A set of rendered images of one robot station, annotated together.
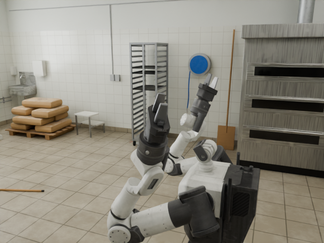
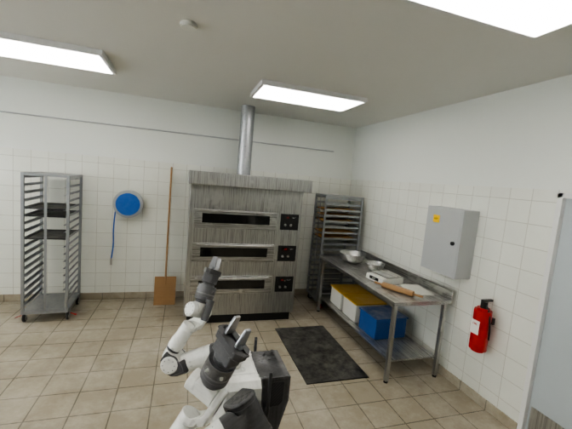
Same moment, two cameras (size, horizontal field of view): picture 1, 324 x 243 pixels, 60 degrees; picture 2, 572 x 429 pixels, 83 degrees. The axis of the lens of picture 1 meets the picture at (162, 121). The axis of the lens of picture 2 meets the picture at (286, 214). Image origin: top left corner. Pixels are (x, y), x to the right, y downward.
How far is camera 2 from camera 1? 0.54 m
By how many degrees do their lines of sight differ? 39
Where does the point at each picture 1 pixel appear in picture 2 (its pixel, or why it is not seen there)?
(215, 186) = (254, 384)
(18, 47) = not seen: outside the picture
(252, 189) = (286, 376)
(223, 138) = (163, 292)
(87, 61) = not seen: outside the picture
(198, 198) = (254, 405)
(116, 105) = not seen: outside the picture
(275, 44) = (222, 191)
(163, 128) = (245, 353)
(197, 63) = (126, 203)
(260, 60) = (208, 206)
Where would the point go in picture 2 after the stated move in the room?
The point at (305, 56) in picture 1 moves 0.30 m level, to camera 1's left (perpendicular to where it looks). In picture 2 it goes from (249, 204) to (229, 204)
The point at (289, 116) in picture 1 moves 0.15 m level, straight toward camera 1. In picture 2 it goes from (237, 263) to (238, 266)
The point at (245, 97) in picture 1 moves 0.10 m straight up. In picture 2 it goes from (192, 246) to (192, 237)
